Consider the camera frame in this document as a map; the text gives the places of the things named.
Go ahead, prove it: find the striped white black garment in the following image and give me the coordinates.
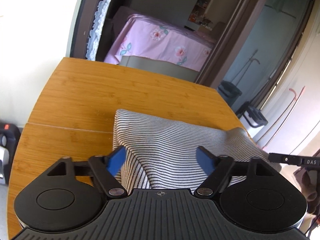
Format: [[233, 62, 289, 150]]
[[113, 109, 268, 192]]

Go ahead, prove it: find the white lidded trash bin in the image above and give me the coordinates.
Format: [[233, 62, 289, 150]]
[[240, 106, 268, 128]]

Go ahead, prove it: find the bed with pink floral sheet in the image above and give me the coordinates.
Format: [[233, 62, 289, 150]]
[[104, 7, 215, 81]]

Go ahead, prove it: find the shelf with small items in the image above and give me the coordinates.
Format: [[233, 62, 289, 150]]
[[185, 0, 212, 31]]

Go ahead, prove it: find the white lace curtain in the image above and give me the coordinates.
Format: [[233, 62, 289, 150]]
[[86, 0, 111, 61]]

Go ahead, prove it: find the dark brown door frame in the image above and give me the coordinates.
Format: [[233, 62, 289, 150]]
[[195, 0, 267, 88]]

